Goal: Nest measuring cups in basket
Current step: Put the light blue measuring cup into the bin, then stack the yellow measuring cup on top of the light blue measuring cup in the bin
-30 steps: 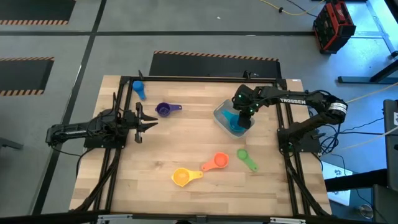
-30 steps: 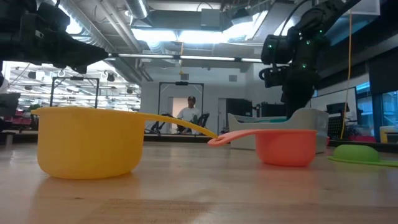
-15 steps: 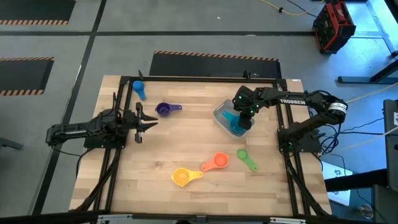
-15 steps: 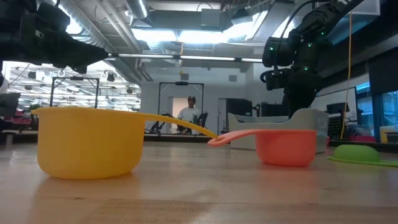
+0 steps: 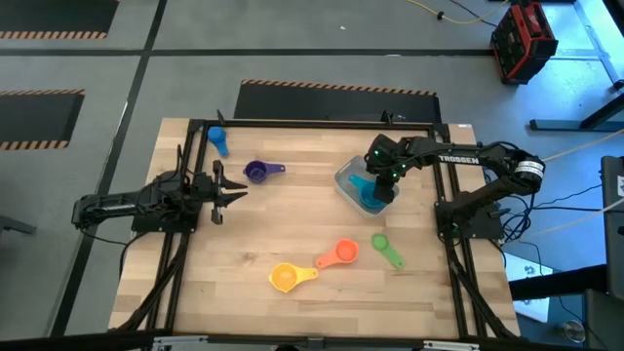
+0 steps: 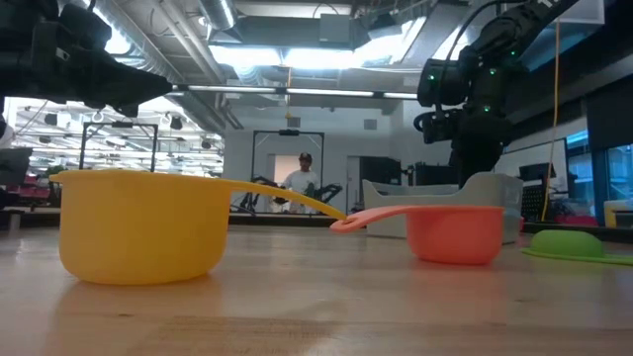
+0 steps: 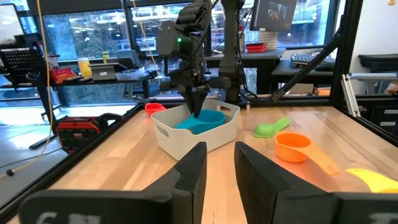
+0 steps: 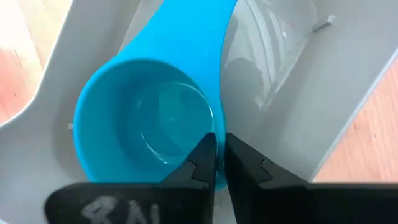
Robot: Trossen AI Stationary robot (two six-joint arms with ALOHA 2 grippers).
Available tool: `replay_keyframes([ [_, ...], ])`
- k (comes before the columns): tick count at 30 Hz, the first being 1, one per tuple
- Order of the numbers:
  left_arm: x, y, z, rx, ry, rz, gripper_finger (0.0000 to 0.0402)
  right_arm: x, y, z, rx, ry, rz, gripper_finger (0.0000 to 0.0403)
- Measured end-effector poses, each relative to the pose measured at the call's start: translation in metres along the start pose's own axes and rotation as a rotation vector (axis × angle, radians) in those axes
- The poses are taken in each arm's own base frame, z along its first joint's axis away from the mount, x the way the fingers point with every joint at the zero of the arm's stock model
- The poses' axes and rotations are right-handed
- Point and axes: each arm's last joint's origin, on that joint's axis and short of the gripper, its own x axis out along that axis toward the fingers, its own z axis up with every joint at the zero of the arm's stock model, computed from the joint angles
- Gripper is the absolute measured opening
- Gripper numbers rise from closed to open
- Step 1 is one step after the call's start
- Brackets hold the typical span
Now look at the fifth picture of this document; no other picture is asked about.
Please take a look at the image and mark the round metal can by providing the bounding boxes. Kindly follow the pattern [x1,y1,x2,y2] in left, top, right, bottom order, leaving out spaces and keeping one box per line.
[563,319,587,344]

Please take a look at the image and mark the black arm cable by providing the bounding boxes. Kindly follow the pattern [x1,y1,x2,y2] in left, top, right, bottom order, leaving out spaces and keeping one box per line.
[77,227,147,279]

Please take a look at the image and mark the white cord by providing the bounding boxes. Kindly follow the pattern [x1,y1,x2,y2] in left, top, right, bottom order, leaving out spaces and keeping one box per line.
[533,197,624,236]

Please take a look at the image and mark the black box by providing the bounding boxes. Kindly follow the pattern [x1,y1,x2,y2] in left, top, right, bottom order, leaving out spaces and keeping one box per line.
[582,288,624,351]

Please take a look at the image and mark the yellow floor cable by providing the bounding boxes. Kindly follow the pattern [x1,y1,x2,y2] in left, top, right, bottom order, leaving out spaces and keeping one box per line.
[406,0,512,26]

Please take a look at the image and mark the beige cord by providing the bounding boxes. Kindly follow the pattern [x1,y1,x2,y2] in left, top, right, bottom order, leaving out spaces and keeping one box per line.
[540,128,624,163]

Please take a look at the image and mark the teal measuring cup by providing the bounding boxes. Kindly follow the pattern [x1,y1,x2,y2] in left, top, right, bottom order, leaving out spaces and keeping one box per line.
[348,174,389,211]

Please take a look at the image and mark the black aluminium table frame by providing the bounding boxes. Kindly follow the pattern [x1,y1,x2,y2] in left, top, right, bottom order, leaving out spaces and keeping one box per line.
[114,109,523,342]

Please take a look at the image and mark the red black tool case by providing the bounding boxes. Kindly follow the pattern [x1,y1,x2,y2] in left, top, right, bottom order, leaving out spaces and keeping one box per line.
[489,0,560,86]

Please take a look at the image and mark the orange measuring cup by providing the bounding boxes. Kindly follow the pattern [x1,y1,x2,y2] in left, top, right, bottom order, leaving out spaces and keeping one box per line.
[315,238,361,270]

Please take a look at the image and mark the black floor mat striped edge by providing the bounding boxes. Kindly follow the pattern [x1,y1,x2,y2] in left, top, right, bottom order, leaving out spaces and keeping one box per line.
[233,78,443,124]
[0,88,87,152]
[0,0,121,41]

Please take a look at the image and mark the green measuring cup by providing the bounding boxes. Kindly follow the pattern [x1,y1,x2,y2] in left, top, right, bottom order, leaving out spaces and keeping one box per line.
[370,232,407,270]

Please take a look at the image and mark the grey chair leg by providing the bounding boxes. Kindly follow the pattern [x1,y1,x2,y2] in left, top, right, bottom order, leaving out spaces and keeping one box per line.
[0,214,38,236]

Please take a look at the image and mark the black cable bundle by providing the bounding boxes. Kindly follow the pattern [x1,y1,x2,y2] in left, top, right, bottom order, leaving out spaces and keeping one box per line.
[499,182,605,254]

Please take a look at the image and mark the black floor cable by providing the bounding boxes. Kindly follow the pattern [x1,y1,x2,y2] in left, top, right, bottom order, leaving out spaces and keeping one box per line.
[447,0,499,29]

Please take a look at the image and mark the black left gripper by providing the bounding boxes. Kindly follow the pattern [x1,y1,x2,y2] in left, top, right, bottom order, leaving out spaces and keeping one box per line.
[193,159,250,226]

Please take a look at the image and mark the grey plastic basket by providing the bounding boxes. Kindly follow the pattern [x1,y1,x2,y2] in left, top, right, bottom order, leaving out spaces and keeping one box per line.
[333,154,402,218]

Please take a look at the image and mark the purple measuring cup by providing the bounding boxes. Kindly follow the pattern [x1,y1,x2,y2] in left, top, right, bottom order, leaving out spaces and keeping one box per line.
[242,159,287,185]

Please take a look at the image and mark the black beam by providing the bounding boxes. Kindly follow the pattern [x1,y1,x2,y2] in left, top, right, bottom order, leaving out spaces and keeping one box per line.
[508,264,609,302]

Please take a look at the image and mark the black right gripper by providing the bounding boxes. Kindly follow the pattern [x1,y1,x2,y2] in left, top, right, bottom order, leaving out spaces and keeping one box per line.
[364,133,411,205]

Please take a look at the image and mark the white paper sheet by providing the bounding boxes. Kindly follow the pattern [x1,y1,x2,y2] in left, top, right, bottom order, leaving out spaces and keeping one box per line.
[503,252,556,324]

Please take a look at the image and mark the yellow measuring cup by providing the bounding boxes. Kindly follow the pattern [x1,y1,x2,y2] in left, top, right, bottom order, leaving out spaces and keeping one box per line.
[267,261,320,294]

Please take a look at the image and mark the silver metal bracket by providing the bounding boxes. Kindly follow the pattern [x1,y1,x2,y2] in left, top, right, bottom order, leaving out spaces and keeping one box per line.
[421,339,482,351]

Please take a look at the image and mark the blue measuring cup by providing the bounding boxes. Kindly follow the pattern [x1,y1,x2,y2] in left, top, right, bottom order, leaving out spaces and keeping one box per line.
[207,125,230,159]

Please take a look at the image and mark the metal desk leg frame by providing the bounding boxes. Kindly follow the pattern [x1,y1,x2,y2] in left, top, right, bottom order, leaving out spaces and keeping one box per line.
[528,0,624,133]

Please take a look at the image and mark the black cabinet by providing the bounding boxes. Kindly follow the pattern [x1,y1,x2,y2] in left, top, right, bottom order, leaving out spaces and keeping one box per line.
[599,154,624,299]

